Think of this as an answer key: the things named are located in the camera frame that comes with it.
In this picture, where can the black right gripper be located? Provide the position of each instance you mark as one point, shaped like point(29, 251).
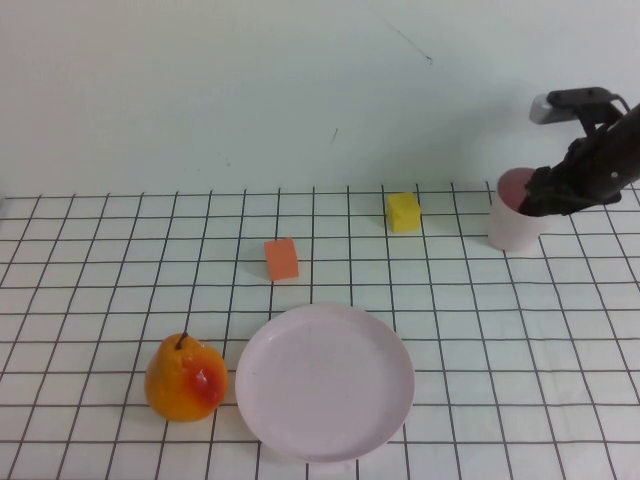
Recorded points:
point(587, 172)

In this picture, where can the pink plastic cup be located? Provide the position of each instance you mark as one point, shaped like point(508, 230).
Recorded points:
point(512, 227)

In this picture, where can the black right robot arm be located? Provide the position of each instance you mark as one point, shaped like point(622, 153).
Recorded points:
point(631, 150)

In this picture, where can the pink round plate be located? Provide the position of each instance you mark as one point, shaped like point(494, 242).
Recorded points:
point(325, 385)

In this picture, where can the yellow foam cube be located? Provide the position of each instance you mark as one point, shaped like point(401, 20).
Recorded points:
point(402, 215)

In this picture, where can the white grid tablecloth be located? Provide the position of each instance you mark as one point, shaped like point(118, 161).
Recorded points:
point(450, 325)

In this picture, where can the orange foam cube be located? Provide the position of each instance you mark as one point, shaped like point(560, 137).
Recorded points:
point(281, 260)

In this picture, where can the orange red toy pear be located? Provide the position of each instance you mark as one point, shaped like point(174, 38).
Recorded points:
point(182, 385)

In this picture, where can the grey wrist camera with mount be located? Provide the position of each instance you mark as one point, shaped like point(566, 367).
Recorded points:
point(567, 105)

